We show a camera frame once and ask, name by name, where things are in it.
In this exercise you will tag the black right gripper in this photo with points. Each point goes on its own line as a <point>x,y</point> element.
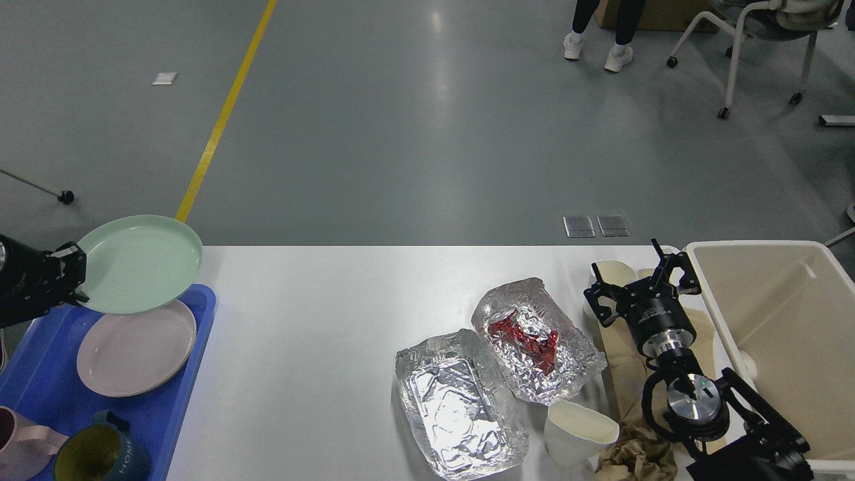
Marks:
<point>651,317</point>

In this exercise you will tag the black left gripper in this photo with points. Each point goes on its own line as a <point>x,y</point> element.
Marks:
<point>34,281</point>

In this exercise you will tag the brown paper sheet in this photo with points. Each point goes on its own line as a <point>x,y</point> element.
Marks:
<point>627,371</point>

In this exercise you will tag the green plate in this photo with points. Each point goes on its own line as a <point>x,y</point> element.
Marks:
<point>138,263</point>

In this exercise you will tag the pink mug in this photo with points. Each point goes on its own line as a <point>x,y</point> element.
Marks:
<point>26,447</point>

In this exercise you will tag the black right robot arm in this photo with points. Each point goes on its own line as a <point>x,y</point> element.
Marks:
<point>728,429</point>

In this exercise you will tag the right floor outlet plate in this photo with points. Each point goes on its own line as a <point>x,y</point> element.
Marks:
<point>613,225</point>

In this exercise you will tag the floor outlet plate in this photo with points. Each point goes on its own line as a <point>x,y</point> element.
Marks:
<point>613,225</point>
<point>578,226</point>

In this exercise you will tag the left floor outlet plate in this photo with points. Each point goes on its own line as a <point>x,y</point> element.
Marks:
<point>578,226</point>

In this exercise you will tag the chair leg with caster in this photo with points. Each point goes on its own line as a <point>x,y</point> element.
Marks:
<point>65,197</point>

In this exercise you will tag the blue plastic tray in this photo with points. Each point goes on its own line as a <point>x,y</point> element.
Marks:
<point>41,382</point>

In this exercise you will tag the pink plate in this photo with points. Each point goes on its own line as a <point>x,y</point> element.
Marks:
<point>127,355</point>

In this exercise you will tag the foil tray with red wrapper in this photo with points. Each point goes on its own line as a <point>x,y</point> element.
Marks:
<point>577,360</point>

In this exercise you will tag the crushed red can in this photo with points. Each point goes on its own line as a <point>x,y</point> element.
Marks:
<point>539,346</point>

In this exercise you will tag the beige plastic bin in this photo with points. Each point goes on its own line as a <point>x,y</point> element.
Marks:
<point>784,310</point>

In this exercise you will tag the white paper cup near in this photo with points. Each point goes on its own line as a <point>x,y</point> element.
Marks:
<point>574,433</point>

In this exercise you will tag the crumpled brown paper ball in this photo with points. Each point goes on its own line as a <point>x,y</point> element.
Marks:
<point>638,454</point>

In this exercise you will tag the dark blue mug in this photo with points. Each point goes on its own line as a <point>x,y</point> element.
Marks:
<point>104,450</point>

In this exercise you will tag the empty foil tray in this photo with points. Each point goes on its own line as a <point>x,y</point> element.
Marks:
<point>460,409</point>

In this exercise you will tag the cardboard box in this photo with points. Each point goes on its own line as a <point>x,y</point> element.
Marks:
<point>656,16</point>

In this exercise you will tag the white office chair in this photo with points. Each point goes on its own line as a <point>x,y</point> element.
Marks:
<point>777,21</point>

